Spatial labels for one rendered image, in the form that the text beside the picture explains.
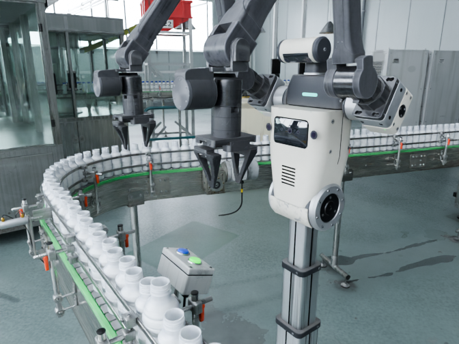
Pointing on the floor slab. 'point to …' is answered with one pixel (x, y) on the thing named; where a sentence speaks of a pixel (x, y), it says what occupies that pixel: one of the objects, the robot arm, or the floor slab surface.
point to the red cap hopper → (184, 8)
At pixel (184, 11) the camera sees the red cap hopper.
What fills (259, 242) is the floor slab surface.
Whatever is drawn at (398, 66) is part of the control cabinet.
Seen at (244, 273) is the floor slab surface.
